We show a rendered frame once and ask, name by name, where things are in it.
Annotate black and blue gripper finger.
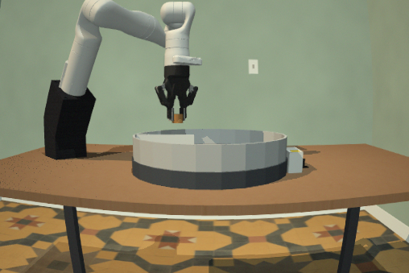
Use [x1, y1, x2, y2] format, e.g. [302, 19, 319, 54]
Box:
[178, 84, 198, 121]
[155, 84, 178, 121]

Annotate bronze bushing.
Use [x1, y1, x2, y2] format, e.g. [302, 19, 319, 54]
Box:
[172, 114, 183, 123]

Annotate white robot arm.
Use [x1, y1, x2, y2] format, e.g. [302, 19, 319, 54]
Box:
[59, 0, 202, 96]

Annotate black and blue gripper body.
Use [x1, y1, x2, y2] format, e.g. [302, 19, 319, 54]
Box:
[163, 65, 190, 96]

